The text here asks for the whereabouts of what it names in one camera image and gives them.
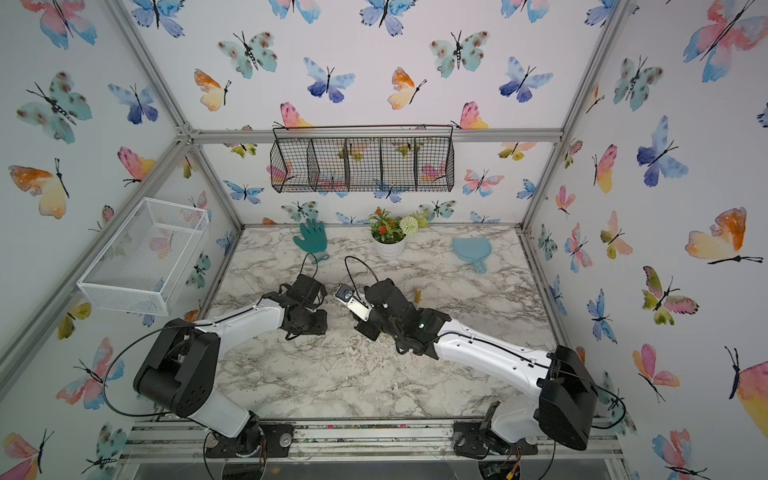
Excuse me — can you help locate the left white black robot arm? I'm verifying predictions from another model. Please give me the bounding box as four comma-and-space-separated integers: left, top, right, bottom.
133, 274, 327, 451

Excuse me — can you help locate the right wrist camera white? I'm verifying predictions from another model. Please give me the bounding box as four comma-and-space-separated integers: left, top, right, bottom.
334, 284, 372, 322

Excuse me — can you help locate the white mesh wall basket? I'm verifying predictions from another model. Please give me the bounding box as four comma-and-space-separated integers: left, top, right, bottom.
77, 197, 210, 316

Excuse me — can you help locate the potted flower plant white pot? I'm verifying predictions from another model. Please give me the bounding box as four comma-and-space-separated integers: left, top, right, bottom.
368, 208, 429, 261

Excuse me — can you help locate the black wire wall basket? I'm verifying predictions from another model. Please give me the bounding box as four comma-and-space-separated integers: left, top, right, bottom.
268, 124, 455, 194

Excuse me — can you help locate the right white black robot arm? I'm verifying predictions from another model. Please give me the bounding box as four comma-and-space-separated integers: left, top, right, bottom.
335, 279, 605, 451

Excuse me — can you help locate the green rubber glove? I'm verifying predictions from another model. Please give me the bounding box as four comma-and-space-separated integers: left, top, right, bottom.
293, 219, 329, 264

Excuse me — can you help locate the aluminium front rail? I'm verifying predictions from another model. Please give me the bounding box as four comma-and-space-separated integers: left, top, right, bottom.
119, 418, 625, 464

